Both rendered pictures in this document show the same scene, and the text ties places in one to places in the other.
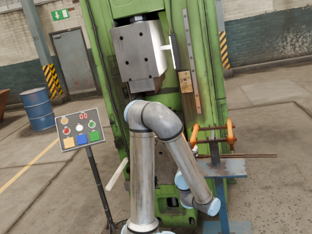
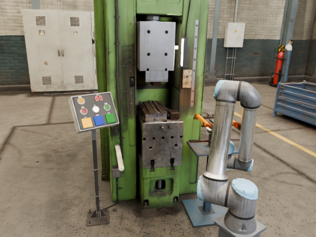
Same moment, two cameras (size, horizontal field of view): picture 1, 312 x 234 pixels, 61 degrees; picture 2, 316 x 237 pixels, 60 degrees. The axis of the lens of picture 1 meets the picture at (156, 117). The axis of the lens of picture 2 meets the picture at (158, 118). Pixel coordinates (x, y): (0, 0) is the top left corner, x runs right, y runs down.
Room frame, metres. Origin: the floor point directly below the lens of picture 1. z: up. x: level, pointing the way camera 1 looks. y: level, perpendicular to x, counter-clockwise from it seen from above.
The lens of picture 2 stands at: (-0.08, 1.18, 1.71)
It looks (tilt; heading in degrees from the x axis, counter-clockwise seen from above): 18 degrees down; 331
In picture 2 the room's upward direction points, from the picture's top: 1 degrees clockwise
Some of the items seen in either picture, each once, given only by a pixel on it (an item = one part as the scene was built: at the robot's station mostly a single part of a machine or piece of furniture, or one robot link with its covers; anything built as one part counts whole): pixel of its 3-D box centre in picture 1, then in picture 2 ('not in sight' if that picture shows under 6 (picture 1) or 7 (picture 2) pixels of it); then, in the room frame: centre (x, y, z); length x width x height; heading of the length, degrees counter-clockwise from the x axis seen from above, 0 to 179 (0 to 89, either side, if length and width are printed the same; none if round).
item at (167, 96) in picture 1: (159, 65); (150, 63); (2.49, -0.13, 1.37); 0.41 x 0.10 x 0.91; 74
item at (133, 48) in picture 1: (147, 48); (157, 45); (2.19, -0.04, 1.56); 0.42 x 0.39 x 0.40; 164
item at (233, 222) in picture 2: not in sight; (240, 216); (0.88, 0.07, 0.65); 0.19 x 0.19 x 0.10
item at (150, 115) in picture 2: not in sight; (151, 109); (2.20, 0.00, 0.96); 0.42 x 0.20 x 0.09; 164
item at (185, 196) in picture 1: (189, 195); (225, 160); (1.22, -0.09, 0.83); 0.12 x 0.09 x 0.12; 39
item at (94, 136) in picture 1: (94, 136); (110, 118); (1.96, 0.50, 1.01); 0.07 x 0.05 x 0.07; 99
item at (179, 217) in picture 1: (176, 188); (155, 174); (2.19, -0.06, 0.23); 0.55 x 0.37 x 0.47; 164
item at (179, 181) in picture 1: (184, 176); (225, 145); (1.23, -0.09, 0.95); 0.12 x 0.09 x 0.10; 162
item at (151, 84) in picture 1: (148, 79); (152, 72); (2.20, 0.00, 1.32); 0.42 x 0.20 x 0.10; 164
